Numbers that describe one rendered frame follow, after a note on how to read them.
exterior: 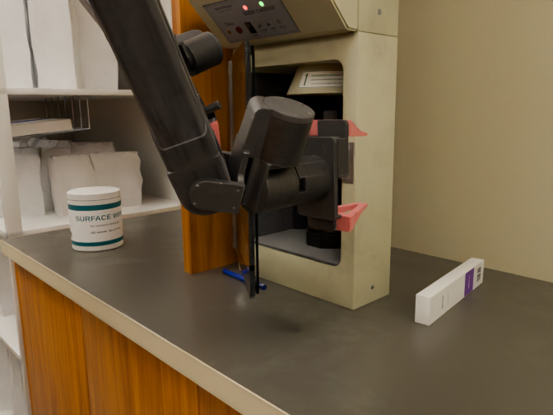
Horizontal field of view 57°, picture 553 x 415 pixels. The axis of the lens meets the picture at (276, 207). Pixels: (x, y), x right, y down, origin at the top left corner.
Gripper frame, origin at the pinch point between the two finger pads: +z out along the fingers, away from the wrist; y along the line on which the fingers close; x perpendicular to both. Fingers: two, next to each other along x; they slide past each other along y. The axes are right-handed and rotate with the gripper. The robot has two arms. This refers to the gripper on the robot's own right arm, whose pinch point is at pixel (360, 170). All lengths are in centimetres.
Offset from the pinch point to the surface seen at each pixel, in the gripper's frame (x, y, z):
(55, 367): 85, -55, -17
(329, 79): 18.8, 13.5, 15.3
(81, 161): 139, -8, 16
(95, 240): 79, -22, -6
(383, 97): 9.7, 9.9, 18.8
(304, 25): 17.4, 21.8, 7.8
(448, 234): 16, -22, 54
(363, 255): 10.1, -17.3, 13.7
